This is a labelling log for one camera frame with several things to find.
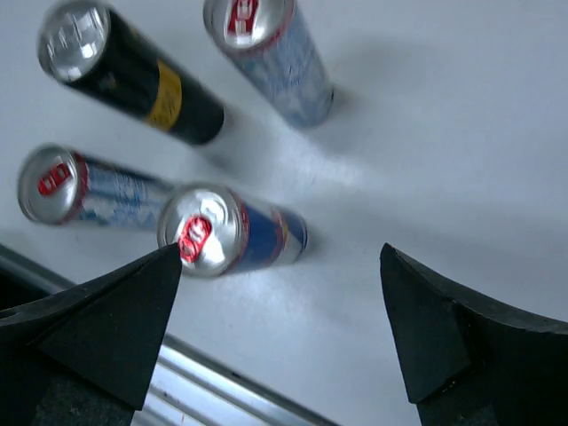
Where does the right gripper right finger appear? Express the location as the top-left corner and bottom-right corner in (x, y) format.
(380, 244), (567, 425)

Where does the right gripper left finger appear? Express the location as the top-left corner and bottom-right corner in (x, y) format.
(1, 245), (181, 425)

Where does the silver blue can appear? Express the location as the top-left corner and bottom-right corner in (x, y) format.
(202, 1), (334, 129)
(17, 144), (176, 232)
(156, 182), (308, 279)

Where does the black can yellow label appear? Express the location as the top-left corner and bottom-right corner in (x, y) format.
(37, 1), (225, 145)

